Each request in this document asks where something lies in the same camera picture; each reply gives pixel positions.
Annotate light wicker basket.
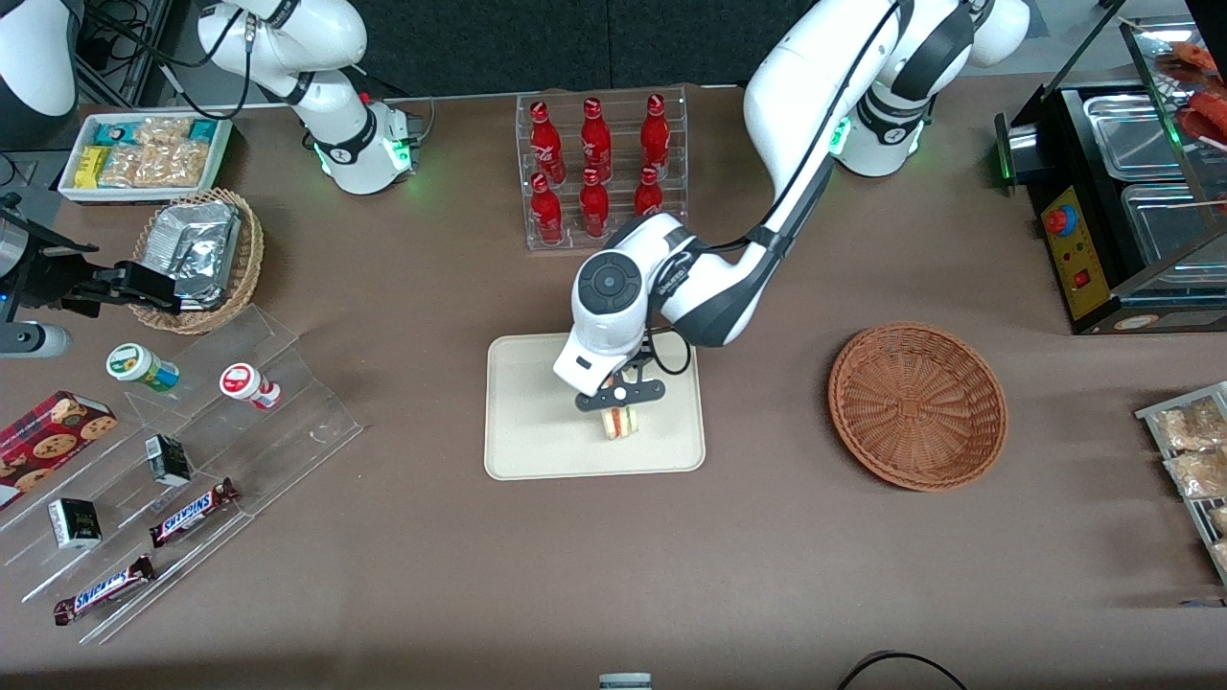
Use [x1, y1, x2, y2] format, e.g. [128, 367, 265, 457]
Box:
[127, 187, 266, 335]

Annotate Snickers chocolate bar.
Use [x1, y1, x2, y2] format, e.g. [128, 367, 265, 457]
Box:
[149, 477, 241, 549]
[52, 554, 156, 627]

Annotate red lid snack jar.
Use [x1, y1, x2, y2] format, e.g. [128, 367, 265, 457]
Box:
[219, 362, 283, 411]

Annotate brown wicker basket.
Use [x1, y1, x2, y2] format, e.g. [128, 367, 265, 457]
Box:
[827, 321, 1009, 494]

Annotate red sausage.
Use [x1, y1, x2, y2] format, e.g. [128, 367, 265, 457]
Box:
[1165, 40, 1220, 87]
[1177, 91, 1227, 145]

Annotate clear acrylic stepped shelf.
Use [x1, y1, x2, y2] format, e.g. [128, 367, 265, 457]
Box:
[0, 305, 365, 646]

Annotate aluminium foil container stack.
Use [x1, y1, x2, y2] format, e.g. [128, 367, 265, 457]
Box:
[141, 199, 243, 311]

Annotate black food warmer machine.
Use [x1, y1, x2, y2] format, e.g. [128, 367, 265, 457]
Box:
[994, 0, 1227, 336]

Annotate tray of packaged snacks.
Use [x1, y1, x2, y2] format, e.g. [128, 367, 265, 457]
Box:
[1135, 380, 1227, 587]

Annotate green lid snack jar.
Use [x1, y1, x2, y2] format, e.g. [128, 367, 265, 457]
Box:
[105, 342, 181, 394]

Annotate red cola bottle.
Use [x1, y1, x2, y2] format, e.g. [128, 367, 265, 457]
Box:
[640, 93, 672, 173]
[579, 169, 613, 241]
[580, 97, 614, 178]
[529, 100, 565, 185]
[634, 166, 666, 239]
[530, 172, 567, 246]

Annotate white snack container tray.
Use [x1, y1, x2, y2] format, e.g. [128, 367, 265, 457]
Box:
[58, 108, 235, 205]

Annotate black floor cable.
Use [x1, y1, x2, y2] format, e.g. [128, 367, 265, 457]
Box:
[836, 651, 969, 690]

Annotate steel food pan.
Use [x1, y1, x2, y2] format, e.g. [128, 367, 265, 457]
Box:
[1120, 180, 1227, 274]
[1081, 91, 1185, 183]

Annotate small black drink carton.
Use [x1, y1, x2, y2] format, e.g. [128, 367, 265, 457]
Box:
[47, 496, 103, 550]
[144, 433, 193, 488]

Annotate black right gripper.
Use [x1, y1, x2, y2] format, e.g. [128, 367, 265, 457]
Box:
[0, 218, 185, 319]

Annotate clear bag of snacks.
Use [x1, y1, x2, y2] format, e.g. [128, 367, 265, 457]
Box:
[134, 144, 210, 189]
[134, 115, 193, 147]
[100, 146, 140, 189]

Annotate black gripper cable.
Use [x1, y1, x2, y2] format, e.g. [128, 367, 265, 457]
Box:
[628, 324, 693, 378]

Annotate black cable bundle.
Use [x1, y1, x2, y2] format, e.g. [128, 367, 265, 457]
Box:
[77, 0, 174, 106]

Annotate red plaid cookie box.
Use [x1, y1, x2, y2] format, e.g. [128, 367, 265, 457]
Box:
[0, 389, 119, 512]

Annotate clear acrylic bottle rack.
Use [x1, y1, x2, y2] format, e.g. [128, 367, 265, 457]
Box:
[515, 85, 690, 253]

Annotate cream plastic serving tray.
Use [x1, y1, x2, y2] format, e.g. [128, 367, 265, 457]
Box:
[484, 327, 707, 482]

